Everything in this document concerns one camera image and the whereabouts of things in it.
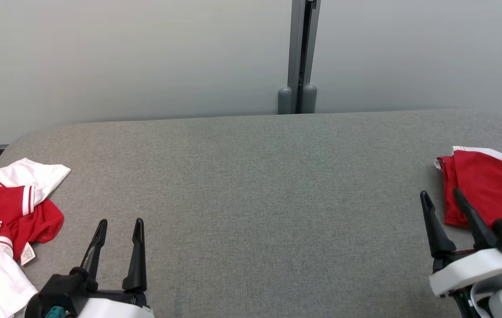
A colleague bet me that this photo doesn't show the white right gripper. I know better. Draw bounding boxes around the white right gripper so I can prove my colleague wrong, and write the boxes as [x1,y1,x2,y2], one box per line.
[420,188,502,297]

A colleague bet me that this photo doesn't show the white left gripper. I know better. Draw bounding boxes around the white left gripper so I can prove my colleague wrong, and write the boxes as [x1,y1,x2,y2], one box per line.
[76,218,154,318]

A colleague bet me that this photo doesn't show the red shorts with white stripe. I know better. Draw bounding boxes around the red shorts with white stripe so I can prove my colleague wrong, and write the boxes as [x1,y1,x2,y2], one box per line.
[434,146,502,229]

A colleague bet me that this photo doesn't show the red and white jersey shirt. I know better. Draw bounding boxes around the red and white jersey shirt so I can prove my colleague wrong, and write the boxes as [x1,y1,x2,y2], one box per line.
[0,158,72,318]

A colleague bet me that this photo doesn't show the grey cylindrical post foot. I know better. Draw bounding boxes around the grey cylindrical post foot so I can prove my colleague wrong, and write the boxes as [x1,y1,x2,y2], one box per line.
[302,84,318,114]
[277,87,293,115]

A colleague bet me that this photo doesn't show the grey metal partition post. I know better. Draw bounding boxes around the grey metal partition post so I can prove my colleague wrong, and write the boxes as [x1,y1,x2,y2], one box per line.
[287,0,321,114]

